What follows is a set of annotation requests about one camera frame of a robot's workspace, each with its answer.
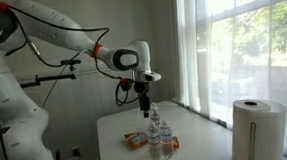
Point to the orange snack packet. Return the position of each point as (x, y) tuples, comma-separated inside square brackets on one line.
[(135, 140), (176, 143)]

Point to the clear plastic water bottle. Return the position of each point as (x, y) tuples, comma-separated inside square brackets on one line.
[(154, 142), (155, 116), (167, 142)]

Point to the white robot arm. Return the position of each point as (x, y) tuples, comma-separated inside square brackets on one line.
[(63, 31)]

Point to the wide sheer white curtain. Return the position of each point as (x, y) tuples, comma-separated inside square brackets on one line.
[(188, 53)]

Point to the metal paper towel holder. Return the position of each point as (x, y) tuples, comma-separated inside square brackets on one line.
[(252, 143)]

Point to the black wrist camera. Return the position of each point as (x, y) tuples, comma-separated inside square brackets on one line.
[(125, 87)]

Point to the black stereo camera bar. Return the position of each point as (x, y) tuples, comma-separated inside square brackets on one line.
[(70, 61)]

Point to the white paper towel roll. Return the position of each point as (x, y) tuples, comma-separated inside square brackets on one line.
[(270, 132)]

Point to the white window frame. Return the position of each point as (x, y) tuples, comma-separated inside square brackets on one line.
[(246, 7)]

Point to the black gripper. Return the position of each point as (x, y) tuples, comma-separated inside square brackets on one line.
[(141, 88)]

